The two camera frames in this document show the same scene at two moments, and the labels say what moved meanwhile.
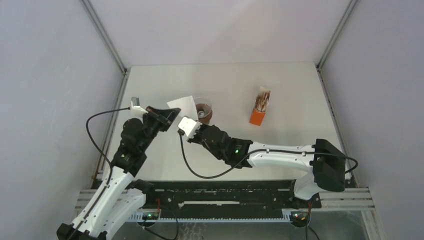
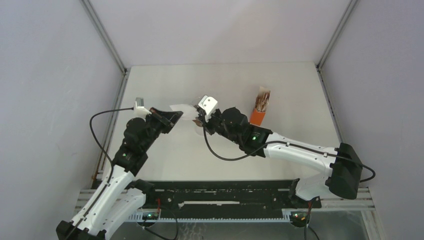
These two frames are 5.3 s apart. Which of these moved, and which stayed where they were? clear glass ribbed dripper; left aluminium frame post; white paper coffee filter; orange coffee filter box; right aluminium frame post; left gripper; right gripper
Moved: right gripper; clear glass ribbed dripper; white paper coffee filter
Stayed: orange coffee filter box; left gripper; left aluminium frame post; right aluminium frame post
